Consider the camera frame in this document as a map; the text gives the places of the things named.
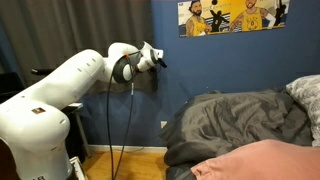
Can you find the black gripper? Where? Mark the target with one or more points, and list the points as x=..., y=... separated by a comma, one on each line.
x=161, y=63

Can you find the grey bed cover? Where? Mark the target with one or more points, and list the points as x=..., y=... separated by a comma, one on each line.
x=230, y=123

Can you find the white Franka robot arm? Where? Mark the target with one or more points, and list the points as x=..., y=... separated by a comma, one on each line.
x=50, y=100

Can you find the basketball players poster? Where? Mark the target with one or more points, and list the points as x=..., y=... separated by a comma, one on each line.
x=233, y=16

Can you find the white baseboard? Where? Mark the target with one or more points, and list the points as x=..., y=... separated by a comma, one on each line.
x=133, y=149

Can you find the small white-topped side table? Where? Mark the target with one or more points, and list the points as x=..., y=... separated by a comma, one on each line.
x=78, y=110

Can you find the dark grey curtain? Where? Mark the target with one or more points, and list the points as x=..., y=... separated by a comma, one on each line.
x=66, y=26

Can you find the white box on floor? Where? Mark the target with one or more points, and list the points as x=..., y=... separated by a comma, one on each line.
x=78, y=168

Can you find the pink pillow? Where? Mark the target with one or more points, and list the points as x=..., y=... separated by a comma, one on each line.
x=266, y=161

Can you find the white wall outlet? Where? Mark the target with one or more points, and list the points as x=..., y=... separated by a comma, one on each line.
x=163, y=124

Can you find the black camera on tripod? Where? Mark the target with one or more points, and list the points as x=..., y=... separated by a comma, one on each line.
x=40, y=71

